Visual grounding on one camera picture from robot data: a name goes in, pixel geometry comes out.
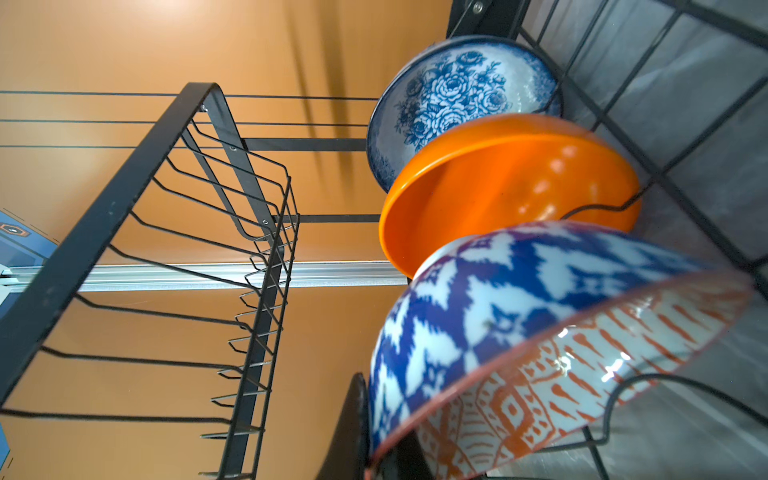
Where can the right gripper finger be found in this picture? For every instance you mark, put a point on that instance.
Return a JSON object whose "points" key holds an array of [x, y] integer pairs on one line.
{"points": [[347, 456]]}

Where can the red geometric pattern bowl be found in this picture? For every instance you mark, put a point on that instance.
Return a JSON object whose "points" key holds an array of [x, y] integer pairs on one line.
{"points": [[507, 342]]}

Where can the orange plastic bowl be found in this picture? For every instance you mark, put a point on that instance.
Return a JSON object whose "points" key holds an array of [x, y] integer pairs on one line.
{"points": [[501, 171]]}

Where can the blue floral white bowl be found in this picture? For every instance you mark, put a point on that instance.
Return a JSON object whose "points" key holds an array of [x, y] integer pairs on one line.
{"points": [[451, 83]]}

